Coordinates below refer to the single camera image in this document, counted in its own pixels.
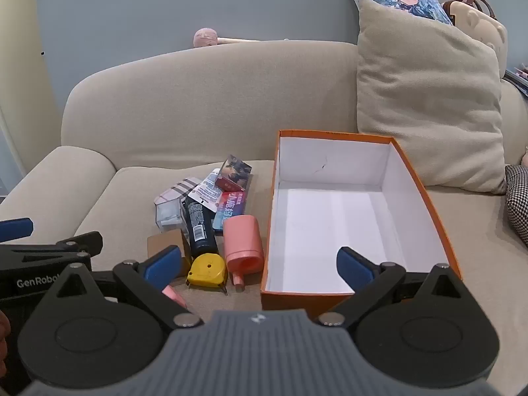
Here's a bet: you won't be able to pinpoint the pink bottle loop handle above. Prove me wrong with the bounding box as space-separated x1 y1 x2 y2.
223 214 265 291

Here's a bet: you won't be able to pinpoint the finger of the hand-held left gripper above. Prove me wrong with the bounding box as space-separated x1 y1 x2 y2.
55 231 104 257
0 217 34 242

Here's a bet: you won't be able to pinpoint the white printed tube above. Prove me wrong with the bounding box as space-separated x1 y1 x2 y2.
187 168 222 212

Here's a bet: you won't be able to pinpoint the houndstooth cloth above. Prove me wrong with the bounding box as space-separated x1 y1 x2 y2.
504 164 528 248

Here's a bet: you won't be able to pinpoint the pink pump bottle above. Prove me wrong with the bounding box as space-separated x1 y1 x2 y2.
162 284 188 310

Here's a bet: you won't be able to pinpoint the colourful magazine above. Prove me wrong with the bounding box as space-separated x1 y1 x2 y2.
502 64 528 100

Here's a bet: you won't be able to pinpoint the plaid hard case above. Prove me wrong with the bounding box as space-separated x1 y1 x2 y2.
154 177 201 215

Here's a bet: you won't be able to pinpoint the cream bag brown handles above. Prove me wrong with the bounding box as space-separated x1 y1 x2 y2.
441 0 509 79

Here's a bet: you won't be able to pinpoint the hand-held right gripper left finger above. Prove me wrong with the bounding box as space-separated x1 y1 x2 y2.
45 245 203 330

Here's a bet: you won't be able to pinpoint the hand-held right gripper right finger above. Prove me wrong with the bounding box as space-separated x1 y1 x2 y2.
317 247 475 327

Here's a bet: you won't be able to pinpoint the clear plastic box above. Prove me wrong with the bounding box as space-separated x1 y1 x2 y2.
155 199 187 232

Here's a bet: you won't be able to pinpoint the small brown cardboard box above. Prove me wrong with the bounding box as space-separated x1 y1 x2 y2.
146 229 192 271

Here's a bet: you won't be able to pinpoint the red blue tin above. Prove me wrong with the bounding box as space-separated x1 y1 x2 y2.
212 190 248 236

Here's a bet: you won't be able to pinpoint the yellow tape measure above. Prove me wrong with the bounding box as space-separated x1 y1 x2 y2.
185 253 229 295

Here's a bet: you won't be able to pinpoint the orange cardboard box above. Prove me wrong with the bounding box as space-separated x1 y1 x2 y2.
260 129 465 312

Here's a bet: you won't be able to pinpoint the beige throw pillow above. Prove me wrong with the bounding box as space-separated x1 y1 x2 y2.
355 0 508 194

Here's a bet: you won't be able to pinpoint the pink massage hammer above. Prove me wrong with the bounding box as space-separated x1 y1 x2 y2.
193 28 291 48

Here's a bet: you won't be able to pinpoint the beige fabric sofa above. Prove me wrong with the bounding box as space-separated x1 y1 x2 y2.
0 40 528 396

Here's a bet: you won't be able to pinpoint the dark spray can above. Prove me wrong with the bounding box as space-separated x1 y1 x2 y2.
183 197 219 256

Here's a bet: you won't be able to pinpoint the illustrated card box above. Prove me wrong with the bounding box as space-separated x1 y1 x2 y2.
214 154 253 192

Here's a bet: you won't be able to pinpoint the person's left hand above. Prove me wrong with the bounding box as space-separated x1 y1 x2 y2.
0 309 12 364

